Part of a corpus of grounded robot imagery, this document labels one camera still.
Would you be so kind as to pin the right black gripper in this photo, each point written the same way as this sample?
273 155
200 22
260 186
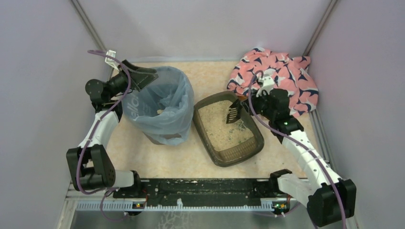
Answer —
251 104

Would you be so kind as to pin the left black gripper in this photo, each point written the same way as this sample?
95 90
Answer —
131 75

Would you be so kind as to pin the black litter scoop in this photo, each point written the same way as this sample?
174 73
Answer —
235 110

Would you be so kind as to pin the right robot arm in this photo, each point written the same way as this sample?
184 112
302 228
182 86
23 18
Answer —
327 197

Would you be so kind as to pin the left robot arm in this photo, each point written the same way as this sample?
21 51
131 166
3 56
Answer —
90 167

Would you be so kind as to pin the brown litter box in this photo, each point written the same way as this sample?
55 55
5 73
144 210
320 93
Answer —
226 144

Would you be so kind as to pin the pink patterned cloth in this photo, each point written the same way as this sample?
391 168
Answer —
288 73

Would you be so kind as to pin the blue-lined trash bin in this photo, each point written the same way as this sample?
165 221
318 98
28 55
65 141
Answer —
163 111

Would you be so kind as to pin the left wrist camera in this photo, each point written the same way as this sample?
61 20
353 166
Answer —
110 59

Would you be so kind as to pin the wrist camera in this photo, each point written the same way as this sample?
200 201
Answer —
266 84
110 59

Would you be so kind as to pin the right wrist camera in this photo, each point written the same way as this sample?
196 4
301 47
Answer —
266 84

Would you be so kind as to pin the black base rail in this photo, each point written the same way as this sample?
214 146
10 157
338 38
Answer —
181 194

